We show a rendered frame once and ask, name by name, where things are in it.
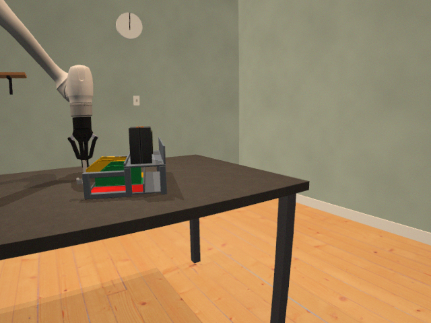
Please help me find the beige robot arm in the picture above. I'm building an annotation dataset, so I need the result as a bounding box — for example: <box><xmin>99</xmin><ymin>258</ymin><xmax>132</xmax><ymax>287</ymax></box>
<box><xmin>0</xmin><ymin>0</ymin><xmax>93</xmax><ymax>117</ymax></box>

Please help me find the yellow bin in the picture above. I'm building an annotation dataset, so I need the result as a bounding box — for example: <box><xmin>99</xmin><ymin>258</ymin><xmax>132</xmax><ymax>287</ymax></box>
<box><xmin>86</xmin><ymin>157</ymin><xmax>127</xmax><ymax>172</ymax></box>

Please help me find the green bin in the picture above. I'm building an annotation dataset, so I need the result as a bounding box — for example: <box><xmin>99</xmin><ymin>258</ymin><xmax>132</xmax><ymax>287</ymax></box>
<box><xmin>95</xmin><ymin>161</ymin><xmax>141</xmax><ymax>186</ymax></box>

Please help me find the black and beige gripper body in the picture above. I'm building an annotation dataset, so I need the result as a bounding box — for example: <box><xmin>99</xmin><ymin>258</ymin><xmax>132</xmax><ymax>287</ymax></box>
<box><xmin>72</xmin><ymin>116</ymin><xmax>93</xmax><ymax>142</ymax></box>

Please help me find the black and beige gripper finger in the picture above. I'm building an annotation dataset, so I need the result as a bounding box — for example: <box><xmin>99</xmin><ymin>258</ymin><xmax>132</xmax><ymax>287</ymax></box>
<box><xmin>68</xmin><ymin>134</ymin><xmax>85</xmax><ymax>172</ymax></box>
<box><xmin>84</xmin><ymin>134</ymin><xmax>98</xmax><ymax>172</ymax></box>

